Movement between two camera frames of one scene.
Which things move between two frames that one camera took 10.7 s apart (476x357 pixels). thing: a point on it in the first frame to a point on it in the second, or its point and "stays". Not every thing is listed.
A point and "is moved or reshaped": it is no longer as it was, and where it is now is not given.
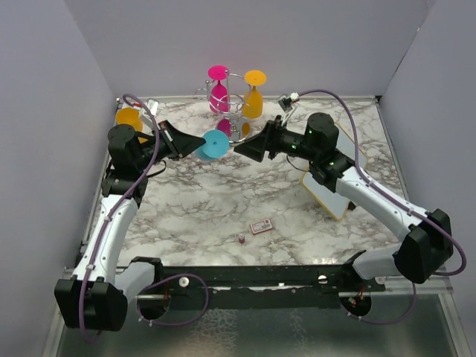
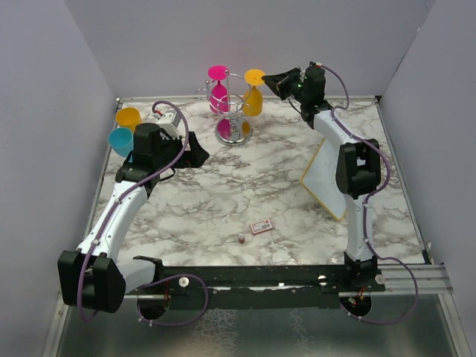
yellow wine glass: [130, 117] stays
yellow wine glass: [252, 100] stays
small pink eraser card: [261, 227] stays
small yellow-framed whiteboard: [333, 202] stays
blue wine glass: [216, 146] is moved or reshaped
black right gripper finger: [255, 146] to [274, 80]
